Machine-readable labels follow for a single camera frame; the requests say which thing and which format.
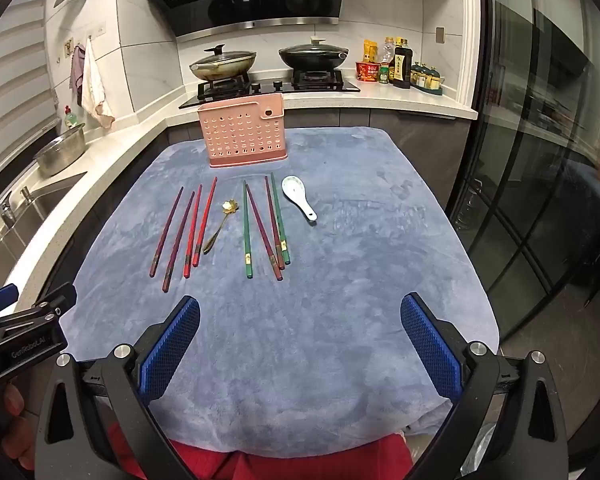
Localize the pink perforated utensil holder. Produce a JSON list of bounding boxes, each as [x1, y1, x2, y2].
[[198, 92, 289, 168]]

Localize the person's left hand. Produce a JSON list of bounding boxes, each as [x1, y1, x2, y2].
[[0, 382, 37, 472]]

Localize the person's red clothing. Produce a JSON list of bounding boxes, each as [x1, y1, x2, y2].
[[102, 422, 416, 480]]

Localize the blue plush blanket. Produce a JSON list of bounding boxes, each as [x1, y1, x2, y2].
[[62, 126, 501, 436]]

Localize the black framed glass door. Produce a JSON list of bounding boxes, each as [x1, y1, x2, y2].
[[447, 0, 600, 331]]

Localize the clear plastic bottle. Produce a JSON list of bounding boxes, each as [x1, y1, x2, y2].
[[380, 36, 397, 73]]

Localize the red and brown chopsticks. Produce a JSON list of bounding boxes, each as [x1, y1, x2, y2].
[[162, 191, 196, 292]]

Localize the stainless steel bowl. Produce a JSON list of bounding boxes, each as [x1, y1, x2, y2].
[[33, 122, 87, 177]]

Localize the wok with glass lid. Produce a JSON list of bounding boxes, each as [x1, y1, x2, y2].
[[188, 44, 257, 82]]

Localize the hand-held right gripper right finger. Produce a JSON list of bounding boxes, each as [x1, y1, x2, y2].
[[400, 292, 571, 480]]

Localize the gold flower spoon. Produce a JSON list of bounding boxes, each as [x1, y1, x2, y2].
[[202, 201, 238, 255]]

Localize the stainless steel sink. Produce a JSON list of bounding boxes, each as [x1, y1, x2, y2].
[[0, 172, 88, 281]]

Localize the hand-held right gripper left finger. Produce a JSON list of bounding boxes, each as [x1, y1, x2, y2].
[[32, 295, 203, 480]]

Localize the purple cloth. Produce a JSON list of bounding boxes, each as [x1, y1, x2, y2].
[[70, 44, 87, 106]]

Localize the white window blind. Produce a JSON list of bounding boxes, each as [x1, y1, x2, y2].
[[0, 0, 63, 171]]

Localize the maroon chopstick gold band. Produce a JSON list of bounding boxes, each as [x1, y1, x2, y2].
[[245, 183, 284, 282], [265, 175, 286, 271]]

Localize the black gas stove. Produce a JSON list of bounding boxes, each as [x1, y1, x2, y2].
[[178, 69, 361, 110]]

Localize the white kitchen counter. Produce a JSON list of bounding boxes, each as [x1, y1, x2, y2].
[[0, 77, 481, 311]]

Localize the black wok with lid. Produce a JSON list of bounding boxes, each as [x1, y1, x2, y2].
[[278, 36, 350, 72]]

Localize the white ceramic spoon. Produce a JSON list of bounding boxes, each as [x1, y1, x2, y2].
[[281, 175, 319, 222]]

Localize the white hanging towel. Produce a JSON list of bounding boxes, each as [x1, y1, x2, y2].
[[80, 37, 116, 128]]

